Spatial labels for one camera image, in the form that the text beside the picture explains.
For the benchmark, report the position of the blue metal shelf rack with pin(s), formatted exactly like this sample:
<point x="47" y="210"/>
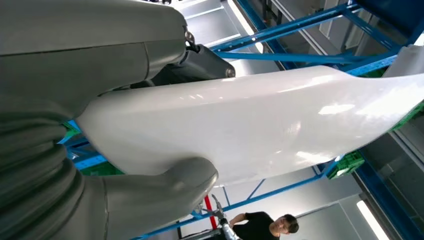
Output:
<point x="298" y="57"/>

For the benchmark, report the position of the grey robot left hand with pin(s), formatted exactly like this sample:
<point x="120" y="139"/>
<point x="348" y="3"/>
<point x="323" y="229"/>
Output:
<point x="82" y="49"/>

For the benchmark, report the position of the person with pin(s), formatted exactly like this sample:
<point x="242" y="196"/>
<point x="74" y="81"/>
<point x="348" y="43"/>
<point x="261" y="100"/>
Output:
<point x="258" y="228"/>

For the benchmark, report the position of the red barrier belt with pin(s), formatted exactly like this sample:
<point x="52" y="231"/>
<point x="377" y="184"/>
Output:
<point x="210" y="215"/>

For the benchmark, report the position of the ceiling light strip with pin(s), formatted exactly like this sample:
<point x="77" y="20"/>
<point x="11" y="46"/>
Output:
<point x="245" y="23"/>
<point x="372" y="220"/>

